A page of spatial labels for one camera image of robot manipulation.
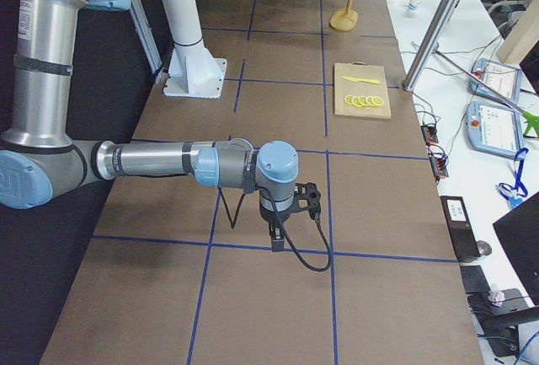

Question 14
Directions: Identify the aluminium frame post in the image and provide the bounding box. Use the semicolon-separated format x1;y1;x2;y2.
403;0;460;92

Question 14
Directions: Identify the teach pendant near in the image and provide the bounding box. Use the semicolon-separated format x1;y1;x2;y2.
466;101;524;159

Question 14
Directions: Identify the blue lanyard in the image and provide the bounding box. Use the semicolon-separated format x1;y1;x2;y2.
498;148;530;201

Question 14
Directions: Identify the wooden board leaning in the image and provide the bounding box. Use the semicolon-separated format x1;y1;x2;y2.
497;0;539;65

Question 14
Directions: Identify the teach pendant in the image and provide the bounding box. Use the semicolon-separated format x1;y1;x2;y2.
466;101;524;159
472;58;523;103

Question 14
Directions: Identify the yellow plastic knife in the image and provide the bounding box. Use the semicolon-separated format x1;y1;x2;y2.
341;75;381;85

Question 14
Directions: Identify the black monitor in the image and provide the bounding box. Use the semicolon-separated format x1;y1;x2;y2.
493;194;539;305

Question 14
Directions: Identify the crumpled paper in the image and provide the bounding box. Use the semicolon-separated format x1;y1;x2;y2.
486;289;505;307

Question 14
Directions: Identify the bamboo cutting board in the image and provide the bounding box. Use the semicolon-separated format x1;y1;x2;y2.
334;62;392;120

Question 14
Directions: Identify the white camera pole mount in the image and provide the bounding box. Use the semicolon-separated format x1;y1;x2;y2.
162;0;227;99

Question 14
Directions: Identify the wooden cup storage rack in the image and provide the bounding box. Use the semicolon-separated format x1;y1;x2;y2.
329;0;358;32

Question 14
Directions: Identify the paper cup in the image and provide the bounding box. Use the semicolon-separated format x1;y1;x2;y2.
407;0;422;17

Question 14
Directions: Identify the lemon slice two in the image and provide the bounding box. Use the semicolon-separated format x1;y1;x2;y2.
351;96;365;108

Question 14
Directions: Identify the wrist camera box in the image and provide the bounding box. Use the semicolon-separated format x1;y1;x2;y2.
293;182;322;221

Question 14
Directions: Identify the black box device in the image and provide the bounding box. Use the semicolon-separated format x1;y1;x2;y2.
440;196;480;263

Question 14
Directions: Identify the reacher grabber tool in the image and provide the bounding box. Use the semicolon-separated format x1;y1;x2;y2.
432;49;538;138

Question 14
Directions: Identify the orange connector block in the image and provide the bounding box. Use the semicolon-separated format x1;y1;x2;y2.
427;144;449;183
420;121;439;145

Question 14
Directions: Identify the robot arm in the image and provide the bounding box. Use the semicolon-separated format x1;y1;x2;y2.
1;0;300;251

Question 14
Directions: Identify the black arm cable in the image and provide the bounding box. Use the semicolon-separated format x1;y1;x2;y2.
218;187;332;272

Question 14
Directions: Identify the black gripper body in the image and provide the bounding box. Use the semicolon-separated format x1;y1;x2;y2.
259;198;294;226

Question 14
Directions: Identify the black computer mouse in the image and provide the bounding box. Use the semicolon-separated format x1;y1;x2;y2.
477;240;492;257

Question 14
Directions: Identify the lemon slice four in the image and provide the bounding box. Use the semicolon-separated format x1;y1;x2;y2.
365;96;376;107

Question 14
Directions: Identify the orange connector block near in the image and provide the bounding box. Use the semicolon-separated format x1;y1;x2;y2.
427;144;449;183

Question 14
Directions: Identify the lemon slice one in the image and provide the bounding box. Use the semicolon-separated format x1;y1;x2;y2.
344;95;355;106

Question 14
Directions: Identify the teach pendant far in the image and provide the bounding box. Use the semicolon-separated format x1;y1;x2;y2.
472;58;523;103

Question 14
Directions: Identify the monitor stand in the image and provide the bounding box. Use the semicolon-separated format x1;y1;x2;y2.
460;266;538;357

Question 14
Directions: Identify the lemon slice five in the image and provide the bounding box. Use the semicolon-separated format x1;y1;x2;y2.
372;96;384;108

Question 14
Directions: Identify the orange connector block far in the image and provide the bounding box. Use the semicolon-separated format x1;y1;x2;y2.
420;121;439;145

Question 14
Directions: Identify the lemon slice three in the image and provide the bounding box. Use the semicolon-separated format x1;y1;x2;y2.
358;96;371;107

